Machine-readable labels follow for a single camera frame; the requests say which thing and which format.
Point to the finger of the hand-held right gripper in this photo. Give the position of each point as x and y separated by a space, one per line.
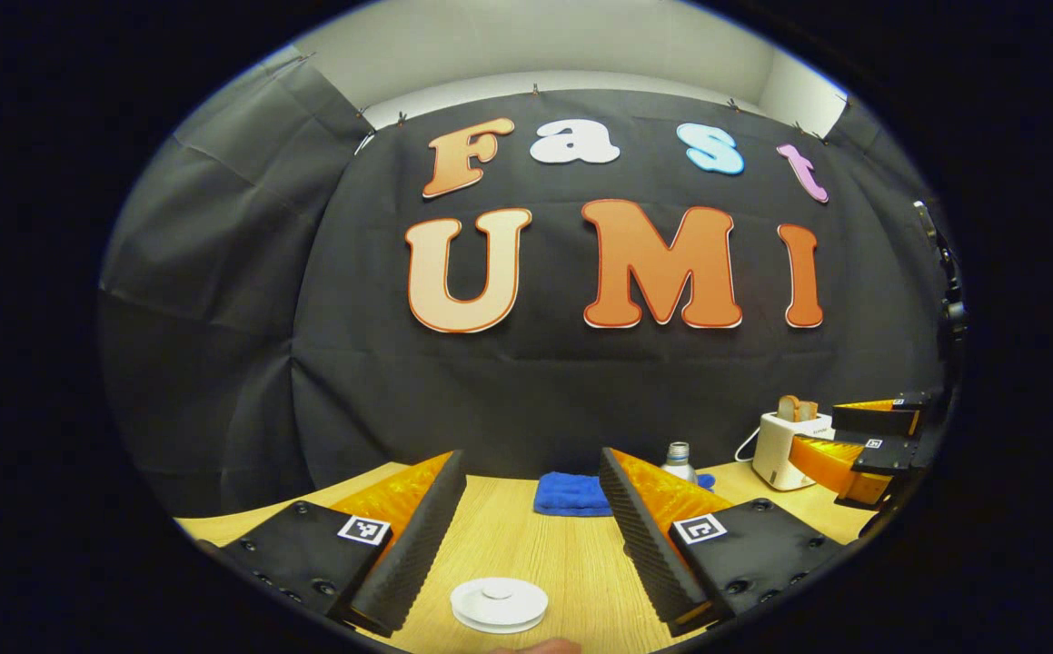
889 454
871 420

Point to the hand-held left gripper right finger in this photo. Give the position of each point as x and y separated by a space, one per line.
644 554

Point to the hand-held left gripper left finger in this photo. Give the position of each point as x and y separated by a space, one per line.
417 554

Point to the silver water bottle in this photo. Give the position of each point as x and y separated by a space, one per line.
679 459

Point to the toast bread slice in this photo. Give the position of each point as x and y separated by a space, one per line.
809 412
789 409

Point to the blue towel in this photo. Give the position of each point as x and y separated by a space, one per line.
571 495

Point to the white toaster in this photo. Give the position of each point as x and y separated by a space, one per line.
771 450

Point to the dark metal stand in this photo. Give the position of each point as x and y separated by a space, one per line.
948 291

